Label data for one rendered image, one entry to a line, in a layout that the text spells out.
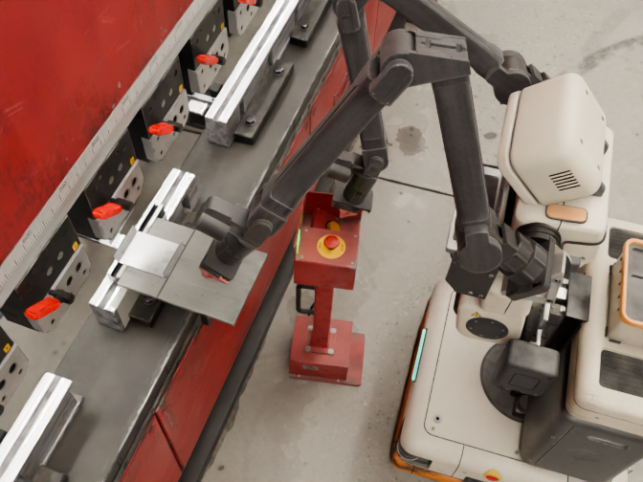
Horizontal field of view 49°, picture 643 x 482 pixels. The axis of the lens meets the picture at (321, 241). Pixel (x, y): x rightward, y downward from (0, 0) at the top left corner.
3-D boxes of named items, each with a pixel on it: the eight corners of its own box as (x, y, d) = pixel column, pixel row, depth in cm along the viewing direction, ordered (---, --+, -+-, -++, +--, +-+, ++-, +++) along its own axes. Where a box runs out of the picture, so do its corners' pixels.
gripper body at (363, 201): (333, 184, 178) (343, 166, 172) (370, 194, 180) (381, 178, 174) (330, 204, 174) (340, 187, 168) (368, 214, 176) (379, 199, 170)
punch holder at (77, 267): (49, 338, 118) (16, 291, 105) (5, 321, 120) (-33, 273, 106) (94, 267, 126) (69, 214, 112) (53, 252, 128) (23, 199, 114)
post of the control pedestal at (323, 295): (327, 348, 234) (336, 265, 189) (311, 346, 234) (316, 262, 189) (329, 334, 237) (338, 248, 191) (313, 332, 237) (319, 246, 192)
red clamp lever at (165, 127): (161, 128, 126) (184, 123, 135) (141, 121, 127) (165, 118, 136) (160, 138, 126) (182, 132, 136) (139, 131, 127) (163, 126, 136)
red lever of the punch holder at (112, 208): (105, 212, 115) (134, 201, 125) (83, 205, 116) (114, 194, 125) (104, 222, 116) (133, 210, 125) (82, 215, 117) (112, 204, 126)
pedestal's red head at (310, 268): (353, 291, 184) (358, 254, 169) (293, 283, 185) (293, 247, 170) (360, 229, 195) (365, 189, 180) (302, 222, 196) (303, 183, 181)
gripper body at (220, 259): (200, 266, 134) (214, 254, 128) (222, 225, 140) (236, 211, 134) (229, 283, 136) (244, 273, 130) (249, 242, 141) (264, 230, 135)
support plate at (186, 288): (233, 326, 141) (233, 324, 140) (118, 286, 145) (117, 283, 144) (267, 255, 151) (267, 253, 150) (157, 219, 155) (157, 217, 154)
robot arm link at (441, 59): (473, 42, 95) (468, 10, 102) (375, 62, 98) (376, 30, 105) (505, 271, 123) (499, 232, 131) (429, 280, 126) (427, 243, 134)
